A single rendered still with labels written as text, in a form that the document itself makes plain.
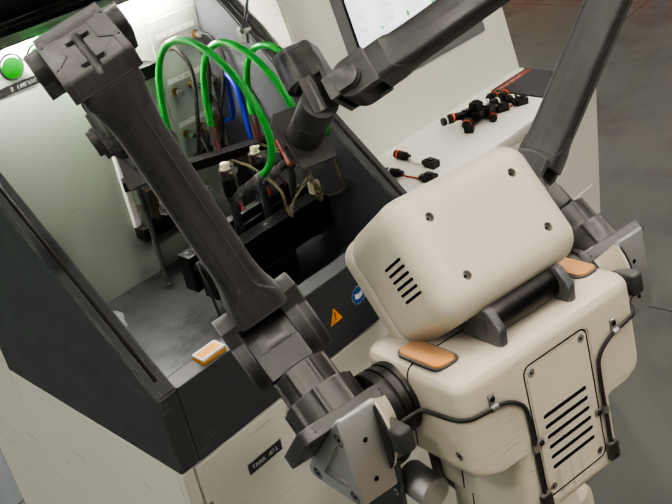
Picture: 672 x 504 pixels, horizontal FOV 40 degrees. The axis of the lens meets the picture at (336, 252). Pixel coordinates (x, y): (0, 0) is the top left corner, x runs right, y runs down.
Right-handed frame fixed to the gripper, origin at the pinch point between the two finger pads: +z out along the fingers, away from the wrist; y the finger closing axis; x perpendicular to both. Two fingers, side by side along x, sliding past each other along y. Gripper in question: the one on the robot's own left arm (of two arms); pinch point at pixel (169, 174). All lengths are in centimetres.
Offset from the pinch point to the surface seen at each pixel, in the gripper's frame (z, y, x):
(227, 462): 17, 12, 47
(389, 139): 58, -37, -9
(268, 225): 35.0, -7.5, 4.7
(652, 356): 154, -86, 57
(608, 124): 289, -139, -49
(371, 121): 53, -35, -13
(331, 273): 24.4, -16.7, 21.3
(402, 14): 55, -51, -34
